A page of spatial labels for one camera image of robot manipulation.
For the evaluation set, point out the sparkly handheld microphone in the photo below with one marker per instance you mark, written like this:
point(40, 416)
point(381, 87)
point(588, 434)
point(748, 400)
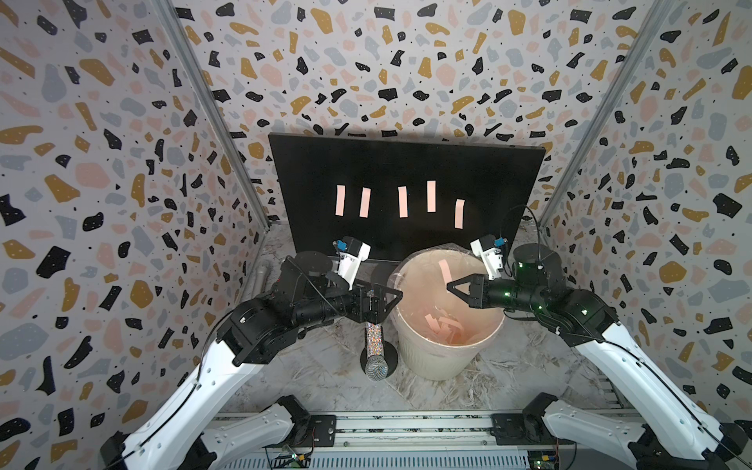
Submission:
point(373, 338)

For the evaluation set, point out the pile of pink notes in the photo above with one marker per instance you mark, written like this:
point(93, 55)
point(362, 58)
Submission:
point(445, 329)

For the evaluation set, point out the cream waste bin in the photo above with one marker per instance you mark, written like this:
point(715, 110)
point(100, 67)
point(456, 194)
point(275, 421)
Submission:
point(446, 352)

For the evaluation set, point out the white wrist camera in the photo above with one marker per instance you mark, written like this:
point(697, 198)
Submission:
point(491, 251)
point(352, 253)

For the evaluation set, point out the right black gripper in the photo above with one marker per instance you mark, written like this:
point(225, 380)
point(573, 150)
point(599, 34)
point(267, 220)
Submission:
point(481, 287)

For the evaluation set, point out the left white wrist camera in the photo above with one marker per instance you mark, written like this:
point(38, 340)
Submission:
point(352, 253)

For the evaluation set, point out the black round microphone stand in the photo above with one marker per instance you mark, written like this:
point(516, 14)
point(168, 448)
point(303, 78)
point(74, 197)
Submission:
point(388, 359)

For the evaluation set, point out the aluminium corner post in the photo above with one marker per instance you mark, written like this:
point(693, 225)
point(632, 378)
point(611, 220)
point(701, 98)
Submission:
point(655, 17)
point(165, 12)

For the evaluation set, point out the clear plastic bin liner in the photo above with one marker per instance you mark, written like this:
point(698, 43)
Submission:
point(423, 282)

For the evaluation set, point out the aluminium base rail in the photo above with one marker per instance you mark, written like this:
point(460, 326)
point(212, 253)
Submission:
point(496, 439)

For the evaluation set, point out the left green circuit board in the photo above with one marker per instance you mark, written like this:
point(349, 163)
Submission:
point(289, 461)

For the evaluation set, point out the green circuit board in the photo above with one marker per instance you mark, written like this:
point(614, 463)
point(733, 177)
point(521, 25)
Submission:
point(289, 461)
point(539, 460)

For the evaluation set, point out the black computer monitor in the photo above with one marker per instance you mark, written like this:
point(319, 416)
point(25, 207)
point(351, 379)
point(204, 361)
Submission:
point(494, 181)

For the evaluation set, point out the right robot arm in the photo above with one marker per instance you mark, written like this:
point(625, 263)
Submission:
point(674, 432)

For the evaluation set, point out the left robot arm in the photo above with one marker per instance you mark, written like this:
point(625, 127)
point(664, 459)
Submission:
point(311, 292)

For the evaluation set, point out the right aluminium corner post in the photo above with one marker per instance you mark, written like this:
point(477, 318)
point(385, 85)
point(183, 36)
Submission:
point(655, 17)

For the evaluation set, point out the right green circuit board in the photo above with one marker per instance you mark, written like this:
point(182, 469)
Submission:
point(539, 460)

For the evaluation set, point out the pink sticky note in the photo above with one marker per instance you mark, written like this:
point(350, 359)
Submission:
point(431, 196)
point(365, 203)
point(340, 200)
point(445, 271)
point(459, 214)
point(403, 199)

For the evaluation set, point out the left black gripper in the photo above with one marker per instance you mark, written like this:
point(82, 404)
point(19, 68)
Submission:
point(364, 314)

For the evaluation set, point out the left aluminium corner post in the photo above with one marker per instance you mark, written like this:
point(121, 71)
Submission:
point(165, 12)

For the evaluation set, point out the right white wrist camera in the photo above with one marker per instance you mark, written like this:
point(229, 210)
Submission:
point(491, 251)

